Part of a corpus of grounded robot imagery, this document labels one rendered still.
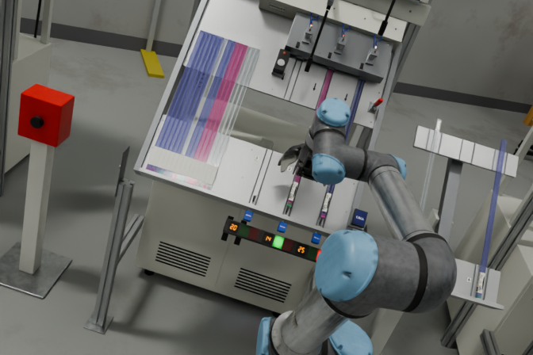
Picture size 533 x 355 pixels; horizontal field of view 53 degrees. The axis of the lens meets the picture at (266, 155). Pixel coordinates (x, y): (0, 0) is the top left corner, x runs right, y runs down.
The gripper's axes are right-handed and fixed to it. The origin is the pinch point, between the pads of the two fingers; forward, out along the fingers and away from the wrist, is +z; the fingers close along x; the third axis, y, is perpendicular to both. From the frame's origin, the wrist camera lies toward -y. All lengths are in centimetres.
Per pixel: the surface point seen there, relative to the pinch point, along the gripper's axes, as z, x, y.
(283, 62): 0.0, -15.8, -36.7
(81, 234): 102, -78, 7
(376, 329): 54, 45, 21
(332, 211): 15.3, 13.7, 1.4
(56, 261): 90, -79, 25
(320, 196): 14.5, 8.6, -1.6
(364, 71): -2.3, 10.2, -41.8
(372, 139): 7.3, 19.5, -24.1
